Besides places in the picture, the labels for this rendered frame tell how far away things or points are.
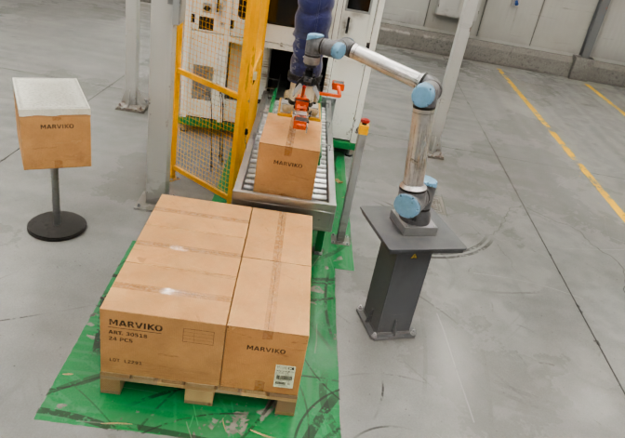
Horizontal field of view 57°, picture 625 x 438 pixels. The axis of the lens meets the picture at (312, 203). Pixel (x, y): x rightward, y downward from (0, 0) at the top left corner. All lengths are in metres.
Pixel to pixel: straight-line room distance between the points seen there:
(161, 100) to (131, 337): 2.06
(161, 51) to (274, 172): 1.23
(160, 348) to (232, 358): 0.35
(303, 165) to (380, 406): 1.57
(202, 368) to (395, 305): 1.31
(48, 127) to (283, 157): 1.45
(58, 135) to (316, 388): 2.20
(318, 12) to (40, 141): 1.89
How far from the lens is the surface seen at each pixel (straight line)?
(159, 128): 4.56
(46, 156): 3.99
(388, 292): 3.60
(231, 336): 2.87
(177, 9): 4.24
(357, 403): 3.36
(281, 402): 3.14
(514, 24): 12.83
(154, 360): 3.05
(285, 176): 3.85
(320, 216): 3.90
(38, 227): 4.55
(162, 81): 4.43
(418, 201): 3.17
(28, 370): 3.46
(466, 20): 6.51
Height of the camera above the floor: 2.37
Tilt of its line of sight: 27 degrees down
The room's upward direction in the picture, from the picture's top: 10 degrees clockwise
